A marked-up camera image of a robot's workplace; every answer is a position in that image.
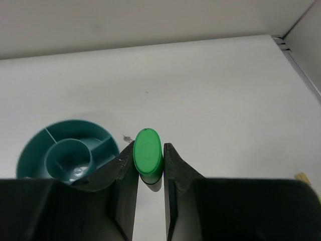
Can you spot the small wooden block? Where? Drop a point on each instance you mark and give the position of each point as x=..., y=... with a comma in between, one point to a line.
x=302, y=177

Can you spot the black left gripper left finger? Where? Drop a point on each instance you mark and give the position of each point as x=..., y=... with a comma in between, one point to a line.
x=100, y=206

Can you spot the green cap black highlighter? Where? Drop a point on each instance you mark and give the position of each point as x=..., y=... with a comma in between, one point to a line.
x=148, y=156

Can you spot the aluminium right rail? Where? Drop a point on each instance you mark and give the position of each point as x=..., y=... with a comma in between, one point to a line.
x=295, y=64

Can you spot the teal round desk organizer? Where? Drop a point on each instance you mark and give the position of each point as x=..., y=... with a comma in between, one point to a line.
x=67, y=151

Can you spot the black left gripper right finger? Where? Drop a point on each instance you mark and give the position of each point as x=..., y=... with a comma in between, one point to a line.
x=200, y=208

